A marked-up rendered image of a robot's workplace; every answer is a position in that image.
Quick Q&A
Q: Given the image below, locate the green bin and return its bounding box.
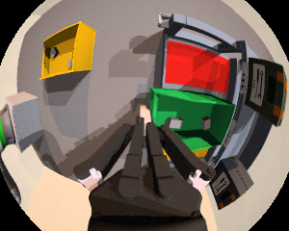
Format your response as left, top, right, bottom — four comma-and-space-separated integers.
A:
148, 88, 236, 151

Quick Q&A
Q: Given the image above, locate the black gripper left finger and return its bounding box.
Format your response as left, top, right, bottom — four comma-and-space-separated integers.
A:
73, 105, 145, 200

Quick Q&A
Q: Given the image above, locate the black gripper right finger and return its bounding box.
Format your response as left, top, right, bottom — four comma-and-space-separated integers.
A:
144, 106, 216, 200

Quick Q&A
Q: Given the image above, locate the yellow bin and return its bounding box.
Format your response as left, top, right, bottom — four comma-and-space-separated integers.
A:
40, 21, 96, 80

